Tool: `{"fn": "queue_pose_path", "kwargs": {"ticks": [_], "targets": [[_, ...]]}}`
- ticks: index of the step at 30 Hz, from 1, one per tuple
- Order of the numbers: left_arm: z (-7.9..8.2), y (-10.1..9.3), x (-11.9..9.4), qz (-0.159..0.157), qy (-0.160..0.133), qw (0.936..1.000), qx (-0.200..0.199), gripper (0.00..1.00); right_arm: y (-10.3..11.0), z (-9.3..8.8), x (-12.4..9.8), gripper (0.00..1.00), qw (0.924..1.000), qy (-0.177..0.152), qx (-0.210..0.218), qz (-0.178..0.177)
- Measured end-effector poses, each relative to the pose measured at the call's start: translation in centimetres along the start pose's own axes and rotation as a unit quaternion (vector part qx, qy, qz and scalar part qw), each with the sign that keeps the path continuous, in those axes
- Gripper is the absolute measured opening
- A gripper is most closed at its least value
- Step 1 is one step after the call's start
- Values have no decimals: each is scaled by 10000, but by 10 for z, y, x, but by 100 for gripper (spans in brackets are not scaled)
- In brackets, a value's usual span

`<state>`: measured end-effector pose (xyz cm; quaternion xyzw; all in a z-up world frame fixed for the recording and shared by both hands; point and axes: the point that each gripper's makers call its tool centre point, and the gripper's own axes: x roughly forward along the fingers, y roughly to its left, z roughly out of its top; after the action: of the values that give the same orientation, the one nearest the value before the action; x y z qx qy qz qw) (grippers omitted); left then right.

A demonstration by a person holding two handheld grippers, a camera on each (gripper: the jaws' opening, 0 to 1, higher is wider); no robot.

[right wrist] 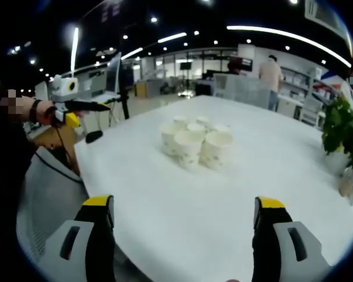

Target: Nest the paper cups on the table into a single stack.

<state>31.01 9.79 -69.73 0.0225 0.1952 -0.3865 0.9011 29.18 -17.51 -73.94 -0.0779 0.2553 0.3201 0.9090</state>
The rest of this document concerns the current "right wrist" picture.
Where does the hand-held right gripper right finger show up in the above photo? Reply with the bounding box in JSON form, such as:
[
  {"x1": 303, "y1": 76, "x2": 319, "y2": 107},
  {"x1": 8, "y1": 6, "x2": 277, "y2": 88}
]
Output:
[{"x1": 251, "y1": 196, "x2": 333, "y2": 282}]

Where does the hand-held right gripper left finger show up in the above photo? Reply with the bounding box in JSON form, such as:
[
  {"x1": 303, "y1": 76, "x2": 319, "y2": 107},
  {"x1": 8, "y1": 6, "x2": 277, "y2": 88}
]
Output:
[{"x1": 36, "y1": 194, "x2": 117, "y2": 282}]

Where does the cluster of white paper cups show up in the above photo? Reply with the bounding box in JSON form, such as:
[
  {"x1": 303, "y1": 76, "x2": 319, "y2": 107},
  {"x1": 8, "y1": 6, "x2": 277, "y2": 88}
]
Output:
[{"x1": 158, "y1": 115, "x2": 235, "y2": 173}]

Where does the person's left hand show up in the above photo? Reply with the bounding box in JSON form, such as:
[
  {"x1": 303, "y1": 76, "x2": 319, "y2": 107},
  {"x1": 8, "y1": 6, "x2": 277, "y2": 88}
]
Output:
[{"x1": 36, "y1": 100, "x2": 88, "y2": 127}]

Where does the small black oval object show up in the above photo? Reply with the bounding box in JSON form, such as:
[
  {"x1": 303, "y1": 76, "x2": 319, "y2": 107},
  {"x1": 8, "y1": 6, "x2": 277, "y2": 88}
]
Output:
[{"x1": 85, "y1": 130, "x2": 104, "y2": 145}]

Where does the black wristband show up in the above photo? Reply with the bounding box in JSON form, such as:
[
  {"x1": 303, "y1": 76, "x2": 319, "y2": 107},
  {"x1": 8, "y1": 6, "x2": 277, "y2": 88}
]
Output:
[{"x1": 29, "y1": 99, "x2": 44, "y2": 123}]

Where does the laptop on black tripod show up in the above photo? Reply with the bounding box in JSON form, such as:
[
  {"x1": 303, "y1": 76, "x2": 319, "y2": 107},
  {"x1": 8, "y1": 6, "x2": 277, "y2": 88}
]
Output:
[{"x1": 101, "y1": 52, "x2": 131, "y2": 120}]

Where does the grey mesh office chair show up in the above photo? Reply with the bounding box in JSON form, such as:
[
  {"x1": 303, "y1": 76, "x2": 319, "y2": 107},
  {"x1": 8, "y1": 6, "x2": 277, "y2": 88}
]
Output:
[{"x1": 16, "y1": 146, "x2": 118, "y2": 282}]

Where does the person's dark clothing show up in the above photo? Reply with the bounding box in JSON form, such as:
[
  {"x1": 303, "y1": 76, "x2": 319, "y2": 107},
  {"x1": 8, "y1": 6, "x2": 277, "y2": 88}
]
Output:
[{"x1": 0, "y1": 117, "x2": 41, "y2": 265}]

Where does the clear glass jar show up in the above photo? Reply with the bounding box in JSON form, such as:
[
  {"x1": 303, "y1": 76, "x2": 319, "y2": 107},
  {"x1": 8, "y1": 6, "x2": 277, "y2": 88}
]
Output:
[{"x1": 339, "y1": 166, "x2": 353, "y2": 198}]

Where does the white table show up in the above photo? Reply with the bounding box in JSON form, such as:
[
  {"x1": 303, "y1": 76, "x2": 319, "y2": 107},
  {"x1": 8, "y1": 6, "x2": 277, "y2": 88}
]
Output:
[{"x1": 73, "y1": 95, "x2": 353, "y2": 282}]

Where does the green potted plant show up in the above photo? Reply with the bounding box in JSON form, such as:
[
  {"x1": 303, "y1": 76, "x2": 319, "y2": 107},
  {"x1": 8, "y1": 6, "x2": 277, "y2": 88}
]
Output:
[{"x1": 321, "y1": 95, "x2": 353, "y2": 177}]

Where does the white mesh chair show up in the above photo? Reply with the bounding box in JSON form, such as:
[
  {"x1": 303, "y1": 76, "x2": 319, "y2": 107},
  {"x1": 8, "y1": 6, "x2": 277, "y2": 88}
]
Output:
[{"x1": 212, "y1": 72, "x2": 272, "y2": 109}]

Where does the long curved ceiling light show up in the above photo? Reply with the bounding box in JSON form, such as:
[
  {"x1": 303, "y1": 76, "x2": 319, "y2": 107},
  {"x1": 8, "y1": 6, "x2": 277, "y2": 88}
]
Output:
[{"x1": 226, "y1": 25, "x2": 352, "y2": 68}]

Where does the black cable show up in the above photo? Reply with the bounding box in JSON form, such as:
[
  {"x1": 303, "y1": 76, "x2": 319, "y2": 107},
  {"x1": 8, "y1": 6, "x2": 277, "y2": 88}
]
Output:
[{"x1": 55, "y1": 125, "x2": 81, "y2": 177}]

